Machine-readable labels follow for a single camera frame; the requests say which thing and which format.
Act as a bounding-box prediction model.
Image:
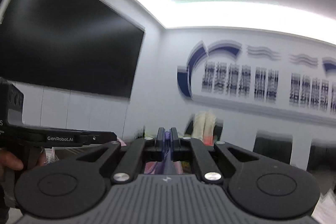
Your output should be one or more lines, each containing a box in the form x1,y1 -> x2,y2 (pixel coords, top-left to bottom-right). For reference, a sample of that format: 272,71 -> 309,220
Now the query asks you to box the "pink blue purple-trimmed garment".
143,131 -> 183,174

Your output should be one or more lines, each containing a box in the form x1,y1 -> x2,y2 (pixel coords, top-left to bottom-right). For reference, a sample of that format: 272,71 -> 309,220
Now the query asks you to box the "large black wall screen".
1,0 -> 145,98

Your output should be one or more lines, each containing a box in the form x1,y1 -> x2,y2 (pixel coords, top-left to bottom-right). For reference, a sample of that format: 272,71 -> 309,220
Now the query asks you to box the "black office chair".
307,139 -> 335,171
253,131 -> 293,164

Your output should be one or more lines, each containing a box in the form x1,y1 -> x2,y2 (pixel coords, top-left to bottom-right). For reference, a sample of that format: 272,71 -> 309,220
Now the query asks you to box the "person's left hand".
0,149 -> 24,182

